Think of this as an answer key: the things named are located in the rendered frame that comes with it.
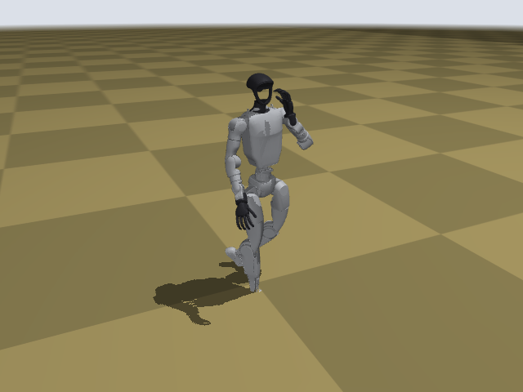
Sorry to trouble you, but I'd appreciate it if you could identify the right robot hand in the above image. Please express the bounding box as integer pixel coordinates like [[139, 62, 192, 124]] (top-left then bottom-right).
[[235, 192, 257, 230]]

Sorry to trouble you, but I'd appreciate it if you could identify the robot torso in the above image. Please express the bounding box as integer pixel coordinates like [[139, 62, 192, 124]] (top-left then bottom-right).
[[241, 104, 283, 198]]

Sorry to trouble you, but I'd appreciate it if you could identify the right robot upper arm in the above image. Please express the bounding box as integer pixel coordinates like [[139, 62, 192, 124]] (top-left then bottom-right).
[[225, 116, 248, 168]]

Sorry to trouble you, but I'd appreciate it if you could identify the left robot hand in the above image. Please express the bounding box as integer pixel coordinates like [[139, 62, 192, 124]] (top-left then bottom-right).
[[274, 88, 297, 126]]

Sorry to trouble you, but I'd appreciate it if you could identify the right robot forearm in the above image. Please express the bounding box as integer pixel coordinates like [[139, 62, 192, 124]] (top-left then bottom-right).
[[226, 156, 244, 201]]

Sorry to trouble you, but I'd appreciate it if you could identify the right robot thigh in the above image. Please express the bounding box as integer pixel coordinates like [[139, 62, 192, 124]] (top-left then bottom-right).
[[239, 186, 264, 254]]

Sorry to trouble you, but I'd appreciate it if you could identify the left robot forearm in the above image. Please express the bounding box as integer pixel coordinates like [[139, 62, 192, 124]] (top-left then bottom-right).
[[284, 118, 313, 143]]

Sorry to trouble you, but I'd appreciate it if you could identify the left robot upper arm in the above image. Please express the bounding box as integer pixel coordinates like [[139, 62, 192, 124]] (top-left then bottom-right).
[[278, 107, 313, 150]]

